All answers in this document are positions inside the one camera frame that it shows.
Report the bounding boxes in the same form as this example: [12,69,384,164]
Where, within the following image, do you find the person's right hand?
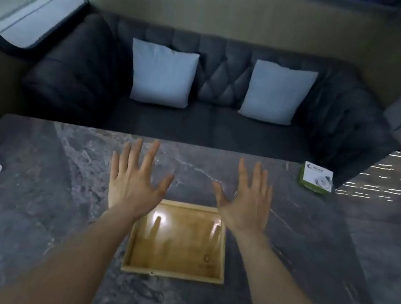
[204,153,280,243]

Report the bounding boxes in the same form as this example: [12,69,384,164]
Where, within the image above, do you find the person's left hand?
[102,133,181,226]

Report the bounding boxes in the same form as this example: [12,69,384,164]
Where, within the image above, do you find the light wooden tray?
[120,194,237,288]

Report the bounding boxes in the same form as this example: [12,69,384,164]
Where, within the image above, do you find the white and green box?
[296,160,336,198]

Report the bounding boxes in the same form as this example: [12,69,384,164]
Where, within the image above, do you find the person's left forearm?
[0,185,148,304]

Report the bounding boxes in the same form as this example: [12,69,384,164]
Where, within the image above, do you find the dark tufted sofa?
[12,0,401,198]

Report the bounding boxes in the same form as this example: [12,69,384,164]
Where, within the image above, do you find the light grey pillow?
[122,37,202,112]
[236,57,320,130]

